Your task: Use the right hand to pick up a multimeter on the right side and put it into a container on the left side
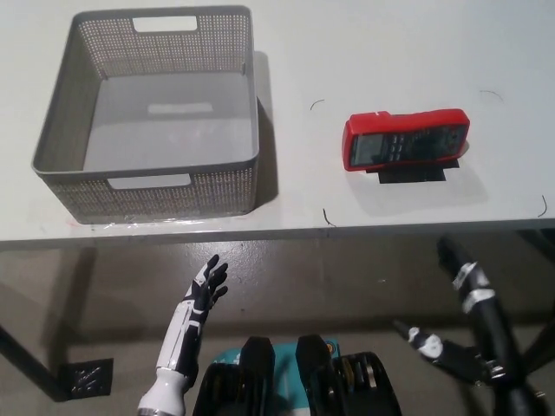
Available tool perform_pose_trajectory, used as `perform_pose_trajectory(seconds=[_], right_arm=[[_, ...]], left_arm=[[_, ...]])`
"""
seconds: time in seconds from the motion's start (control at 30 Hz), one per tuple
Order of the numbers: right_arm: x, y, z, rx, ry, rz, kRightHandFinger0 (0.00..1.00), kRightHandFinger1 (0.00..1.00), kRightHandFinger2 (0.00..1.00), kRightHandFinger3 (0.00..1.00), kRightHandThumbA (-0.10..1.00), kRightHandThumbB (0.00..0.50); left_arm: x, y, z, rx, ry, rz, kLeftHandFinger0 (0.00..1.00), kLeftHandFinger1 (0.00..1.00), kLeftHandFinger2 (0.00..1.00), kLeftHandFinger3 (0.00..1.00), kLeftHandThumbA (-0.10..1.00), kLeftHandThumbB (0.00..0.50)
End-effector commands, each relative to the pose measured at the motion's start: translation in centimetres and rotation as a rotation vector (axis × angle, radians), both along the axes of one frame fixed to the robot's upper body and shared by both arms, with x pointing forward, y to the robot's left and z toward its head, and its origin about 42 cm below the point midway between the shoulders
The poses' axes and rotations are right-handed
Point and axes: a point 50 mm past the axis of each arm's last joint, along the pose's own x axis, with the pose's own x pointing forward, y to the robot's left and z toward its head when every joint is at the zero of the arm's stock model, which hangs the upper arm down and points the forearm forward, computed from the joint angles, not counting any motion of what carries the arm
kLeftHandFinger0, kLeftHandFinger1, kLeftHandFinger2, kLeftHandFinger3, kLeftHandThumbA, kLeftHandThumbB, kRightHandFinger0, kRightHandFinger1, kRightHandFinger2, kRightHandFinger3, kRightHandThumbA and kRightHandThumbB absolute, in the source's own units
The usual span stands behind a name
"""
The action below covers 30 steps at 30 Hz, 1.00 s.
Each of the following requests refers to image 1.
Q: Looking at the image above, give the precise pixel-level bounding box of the red digital multimeter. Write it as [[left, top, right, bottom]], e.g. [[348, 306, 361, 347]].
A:
[[343, 107, 471, 173]]

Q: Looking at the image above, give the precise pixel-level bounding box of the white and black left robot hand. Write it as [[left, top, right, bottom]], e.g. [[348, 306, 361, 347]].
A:
[[156, 254, 230, 385]]

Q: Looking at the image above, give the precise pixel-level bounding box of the grey perforated plastic basket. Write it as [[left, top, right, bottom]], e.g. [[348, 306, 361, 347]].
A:
[[29, 4, 261, 225]]

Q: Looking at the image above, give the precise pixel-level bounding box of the black tape patch on table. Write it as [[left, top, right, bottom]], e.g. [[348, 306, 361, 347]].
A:
[[366, 155, 460, 186]]

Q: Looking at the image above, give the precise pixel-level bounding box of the black and teal robot torso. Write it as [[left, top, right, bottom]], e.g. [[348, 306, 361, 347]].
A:
[[190, 333, 402, 416]]

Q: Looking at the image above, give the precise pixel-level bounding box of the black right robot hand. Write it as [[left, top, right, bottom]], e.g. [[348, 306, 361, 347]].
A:
[[391, 319, 493, 386]]

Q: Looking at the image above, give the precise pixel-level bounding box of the black metal table leg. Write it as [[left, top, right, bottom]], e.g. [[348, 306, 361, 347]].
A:
[[0, 324, 66, 402], [522, 322, 555, 380]]

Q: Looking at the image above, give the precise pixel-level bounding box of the black floor tape square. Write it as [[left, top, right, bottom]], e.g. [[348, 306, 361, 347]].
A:
[[58, 357, 114, 402]]

